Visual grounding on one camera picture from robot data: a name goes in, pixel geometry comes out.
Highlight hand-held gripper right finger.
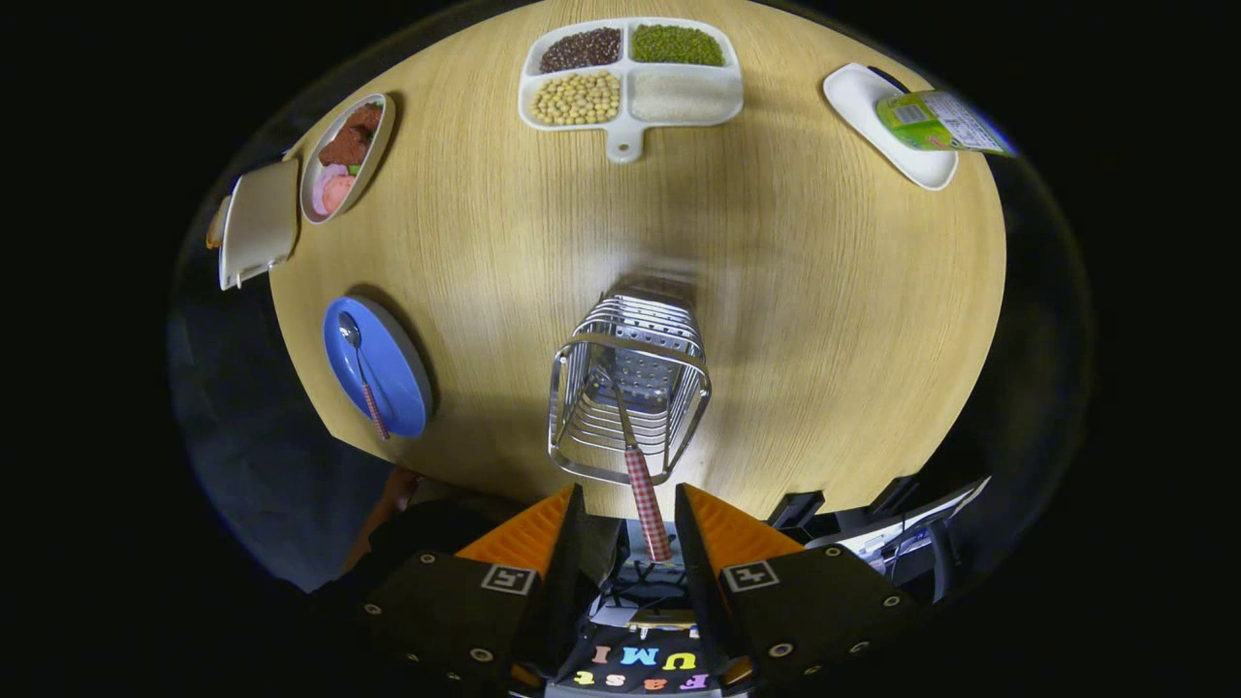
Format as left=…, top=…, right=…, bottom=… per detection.
left=674, top=483, right=922, bottom=691

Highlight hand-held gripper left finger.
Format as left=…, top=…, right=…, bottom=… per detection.
left=361, top=483, right=621, bottom=694

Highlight fork with red checked handle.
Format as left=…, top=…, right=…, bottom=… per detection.
left=587, top=373, right=673, bottom=563

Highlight spoon with red checked handle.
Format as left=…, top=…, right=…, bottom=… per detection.
left=337, top=312, right=391, bottom=442

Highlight dark printed cloth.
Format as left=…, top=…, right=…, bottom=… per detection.
left=557, top=640, right=723, bottom=695

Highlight blue plate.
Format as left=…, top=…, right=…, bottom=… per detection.
left=322, top=296, right=434, bottom=439

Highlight white divided tray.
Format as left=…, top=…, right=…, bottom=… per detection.
left=518, top=16, right=746, bottom=164

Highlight pink ham slices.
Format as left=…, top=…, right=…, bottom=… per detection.
left=310, top=163, right=358, bottom=216

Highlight white oval plate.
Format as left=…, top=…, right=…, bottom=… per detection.
left=299, top=92, right=397, bottom=226

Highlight white toaster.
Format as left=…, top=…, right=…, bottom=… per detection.
left=218, top=157, right=302, bottom=292

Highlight yellow soybeans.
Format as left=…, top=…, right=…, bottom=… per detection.
left=530, top=70, right=621, bottom=127

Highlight white rice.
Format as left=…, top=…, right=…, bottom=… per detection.
left=635, top=73, right=733, bottom=122

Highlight brown meat pieces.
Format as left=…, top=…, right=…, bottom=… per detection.
left=318, top=104, right=384, bottom=168

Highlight small white plate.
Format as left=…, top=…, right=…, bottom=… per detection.
left=822, top=63, right=959, bottom=191

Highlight green label bottle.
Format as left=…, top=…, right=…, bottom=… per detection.
left=875, top=89, right=1017, bottom=158

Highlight dark brown beans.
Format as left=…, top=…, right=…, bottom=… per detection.
left=539, top=27, right=622, bottom=74

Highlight green mung beans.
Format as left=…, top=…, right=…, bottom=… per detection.
left=632, top=24, right=726, bottom=67

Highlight metal wire cutlery basket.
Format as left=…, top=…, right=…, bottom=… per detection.
left=548, top=286, right=712, bottom=488

